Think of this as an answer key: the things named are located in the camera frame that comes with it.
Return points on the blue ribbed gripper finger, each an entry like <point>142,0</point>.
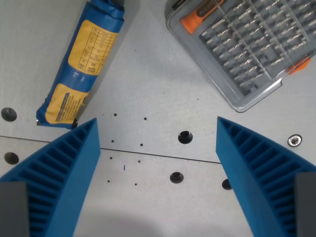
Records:
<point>66,177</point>
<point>249,177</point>

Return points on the blue and yellow bag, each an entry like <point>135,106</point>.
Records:
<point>81,61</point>

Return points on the silver table screw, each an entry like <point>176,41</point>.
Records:
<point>295,140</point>

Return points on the clear plastic bit set case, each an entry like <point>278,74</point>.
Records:
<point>244,54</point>

